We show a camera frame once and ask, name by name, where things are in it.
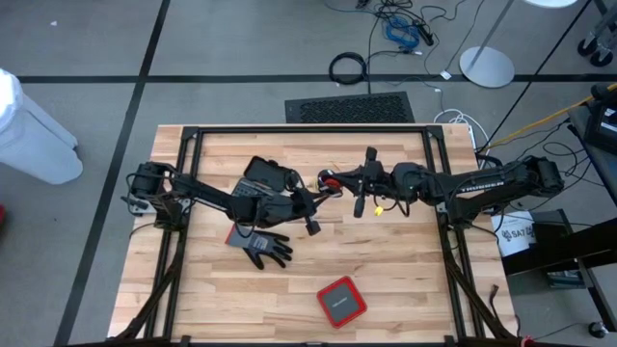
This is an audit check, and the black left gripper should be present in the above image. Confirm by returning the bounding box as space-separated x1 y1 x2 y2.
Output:
239 185 335 237

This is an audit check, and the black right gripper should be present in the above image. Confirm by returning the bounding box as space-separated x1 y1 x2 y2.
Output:
332 146 432 220

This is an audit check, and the black floor mat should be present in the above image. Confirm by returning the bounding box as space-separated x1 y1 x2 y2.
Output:
283 91 416 124

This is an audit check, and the grey black work glove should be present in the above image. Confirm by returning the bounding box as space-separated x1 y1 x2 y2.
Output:
224 223 294 271

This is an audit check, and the red black collapsible box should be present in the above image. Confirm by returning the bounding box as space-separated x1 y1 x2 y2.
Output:
316 275 368 330

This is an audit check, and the black power strip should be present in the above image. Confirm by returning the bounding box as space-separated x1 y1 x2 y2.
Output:
415 21 436 48

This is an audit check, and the white printed paper bag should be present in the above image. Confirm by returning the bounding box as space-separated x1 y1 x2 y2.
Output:
491 210 537 257

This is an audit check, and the grey round-base floor stand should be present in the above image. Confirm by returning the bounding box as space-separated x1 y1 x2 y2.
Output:
458 0 517 90

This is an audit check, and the black metal stand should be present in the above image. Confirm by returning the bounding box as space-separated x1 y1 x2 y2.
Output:
500 207 617 334

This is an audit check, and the black electronic device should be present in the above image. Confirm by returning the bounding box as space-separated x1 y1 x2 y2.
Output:
583 101 617 156

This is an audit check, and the white round lamp head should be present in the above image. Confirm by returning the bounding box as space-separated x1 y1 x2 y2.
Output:
523 0 579 10

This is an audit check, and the wheeled metal cart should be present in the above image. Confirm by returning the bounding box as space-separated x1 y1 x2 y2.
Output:
576 0 617 68

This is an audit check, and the black caster wheel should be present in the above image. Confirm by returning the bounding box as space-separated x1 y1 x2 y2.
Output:
587 320 610 339

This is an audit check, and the white plastic bin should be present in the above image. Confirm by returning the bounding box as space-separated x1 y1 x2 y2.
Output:
0 67 84 186

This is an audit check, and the coiled black cable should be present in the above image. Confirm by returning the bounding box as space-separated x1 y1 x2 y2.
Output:
328 51 368 87

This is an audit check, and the white cable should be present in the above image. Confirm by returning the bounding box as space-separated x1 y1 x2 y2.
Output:
432 108 491 151

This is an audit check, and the coiled blue cable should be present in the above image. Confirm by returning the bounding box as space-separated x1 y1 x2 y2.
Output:
384 16 421 52

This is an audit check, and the brown strap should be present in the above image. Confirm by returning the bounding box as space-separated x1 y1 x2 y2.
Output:
485 280 501 320

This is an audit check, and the yellow floor cable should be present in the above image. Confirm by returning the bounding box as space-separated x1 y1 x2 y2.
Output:
489 84 617 148

